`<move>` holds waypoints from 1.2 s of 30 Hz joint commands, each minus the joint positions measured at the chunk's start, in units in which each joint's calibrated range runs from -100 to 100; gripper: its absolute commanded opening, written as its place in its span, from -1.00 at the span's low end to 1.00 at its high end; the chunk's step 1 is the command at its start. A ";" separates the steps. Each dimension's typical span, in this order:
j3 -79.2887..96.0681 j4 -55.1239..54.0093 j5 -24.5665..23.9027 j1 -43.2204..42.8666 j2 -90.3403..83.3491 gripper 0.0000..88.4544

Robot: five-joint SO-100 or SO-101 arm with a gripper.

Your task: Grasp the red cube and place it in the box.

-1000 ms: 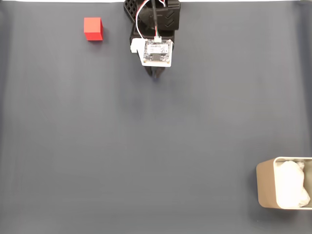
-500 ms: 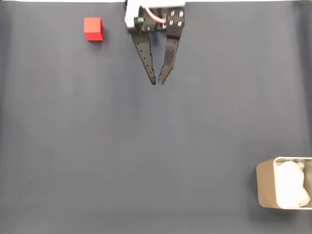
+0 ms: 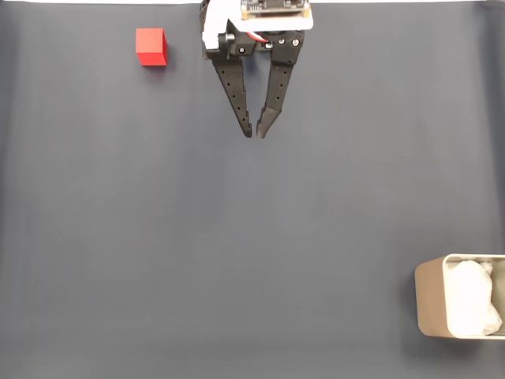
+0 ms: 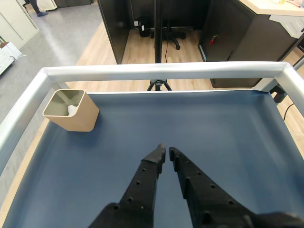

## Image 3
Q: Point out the red cube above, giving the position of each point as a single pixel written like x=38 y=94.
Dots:
x=152 y=47

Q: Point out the beige rounded box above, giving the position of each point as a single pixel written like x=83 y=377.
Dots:
x=430 y=300

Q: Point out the blue-grey table mat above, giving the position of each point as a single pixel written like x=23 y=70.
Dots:
x=236 y=237

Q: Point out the white crumpled tissue paper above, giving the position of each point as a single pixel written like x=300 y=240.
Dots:
x=469 y=300

